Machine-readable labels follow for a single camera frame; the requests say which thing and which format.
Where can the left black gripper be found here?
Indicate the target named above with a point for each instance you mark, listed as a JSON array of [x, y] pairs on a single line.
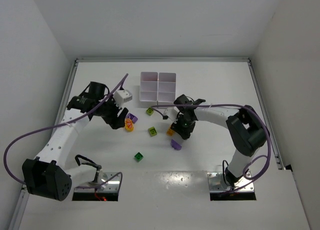
[[113, 113]]

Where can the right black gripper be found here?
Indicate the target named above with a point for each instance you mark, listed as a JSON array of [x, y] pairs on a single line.
[[182, 129]]

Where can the yellow lego brick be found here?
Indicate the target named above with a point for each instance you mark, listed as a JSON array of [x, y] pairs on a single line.
[[170, 132]]

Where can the orange printed round lego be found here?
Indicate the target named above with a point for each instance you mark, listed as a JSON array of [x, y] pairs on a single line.
[[128, 124]]

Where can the purple arch lego with red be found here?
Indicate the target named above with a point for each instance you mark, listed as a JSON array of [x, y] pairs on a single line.
[[132, 117]]

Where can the lime green square lego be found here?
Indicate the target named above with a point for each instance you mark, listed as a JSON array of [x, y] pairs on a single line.
[[152, 131], [150, 111]]

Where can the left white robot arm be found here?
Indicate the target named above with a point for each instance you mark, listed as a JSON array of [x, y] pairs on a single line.
[[45, 175]]

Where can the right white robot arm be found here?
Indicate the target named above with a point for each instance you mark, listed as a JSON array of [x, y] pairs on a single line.
[[247, 131]]

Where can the white six-compartment container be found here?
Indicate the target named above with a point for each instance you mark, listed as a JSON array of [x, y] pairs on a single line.
[[157, 88]]

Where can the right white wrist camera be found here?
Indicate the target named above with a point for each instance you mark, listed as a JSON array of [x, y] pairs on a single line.
[[171, 113]]

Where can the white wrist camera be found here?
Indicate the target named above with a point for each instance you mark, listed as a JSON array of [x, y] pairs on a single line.
[[122, 96], [171, 113]]

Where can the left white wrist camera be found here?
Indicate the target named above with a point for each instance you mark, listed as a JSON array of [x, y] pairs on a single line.
[[122, 96]]

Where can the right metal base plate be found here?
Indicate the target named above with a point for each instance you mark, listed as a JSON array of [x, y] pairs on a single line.
[[217, 185]]

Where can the metal base plate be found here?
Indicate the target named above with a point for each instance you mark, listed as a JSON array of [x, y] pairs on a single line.
[[217, 185], [110, 180]]

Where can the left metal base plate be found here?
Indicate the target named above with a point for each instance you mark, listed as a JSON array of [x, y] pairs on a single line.
[[110, 180]]

